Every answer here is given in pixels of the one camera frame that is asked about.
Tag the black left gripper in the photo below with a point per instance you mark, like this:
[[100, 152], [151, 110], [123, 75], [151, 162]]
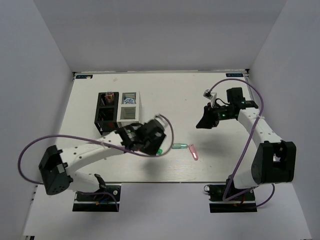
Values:
[[153, 148]]

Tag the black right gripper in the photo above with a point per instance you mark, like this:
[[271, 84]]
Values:
[[209, 120]]

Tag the green capped black highlighter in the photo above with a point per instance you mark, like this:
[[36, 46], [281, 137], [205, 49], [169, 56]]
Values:
[[159, 152]]

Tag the clear green lead case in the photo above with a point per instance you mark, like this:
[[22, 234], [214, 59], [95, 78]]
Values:
[[177, 146]]

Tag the blue round jar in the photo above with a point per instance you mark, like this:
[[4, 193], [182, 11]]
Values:
[[129, 101]]

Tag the clear tube of coloured pins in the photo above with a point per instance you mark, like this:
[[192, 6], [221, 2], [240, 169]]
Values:
[[109, 97]]

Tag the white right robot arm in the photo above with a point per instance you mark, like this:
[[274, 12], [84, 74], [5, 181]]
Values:
[[275, 158]]

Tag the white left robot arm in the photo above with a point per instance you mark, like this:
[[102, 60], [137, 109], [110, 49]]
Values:
[[60, 168]]

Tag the clear pink lead case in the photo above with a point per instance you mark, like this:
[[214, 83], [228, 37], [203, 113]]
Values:
[[193, 151]]

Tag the white slotted organizer box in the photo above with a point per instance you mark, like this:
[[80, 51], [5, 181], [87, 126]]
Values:
[[129, 113]]

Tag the blue right corner label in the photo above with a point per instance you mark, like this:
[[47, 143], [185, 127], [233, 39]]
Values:
[[234, 75]]

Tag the blue corner label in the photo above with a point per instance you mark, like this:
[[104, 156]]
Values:
[[234, 75], [84, 76]]

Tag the black slotted organizer box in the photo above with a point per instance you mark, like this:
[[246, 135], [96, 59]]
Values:
[[106, 113]]

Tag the blue left corner label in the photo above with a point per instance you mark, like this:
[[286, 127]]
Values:
[[84, 76]]

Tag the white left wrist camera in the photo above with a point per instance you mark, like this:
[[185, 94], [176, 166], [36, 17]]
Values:
[[161, 120]]

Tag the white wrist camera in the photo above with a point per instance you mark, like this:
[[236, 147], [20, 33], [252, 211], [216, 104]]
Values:
[[161, 120], [208, 94]]

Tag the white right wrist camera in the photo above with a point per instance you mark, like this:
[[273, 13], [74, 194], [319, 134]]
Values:
[[208, 94]]

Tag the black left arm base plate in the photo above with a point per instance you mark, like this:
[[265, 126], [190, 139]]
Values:
[[99, 203]]

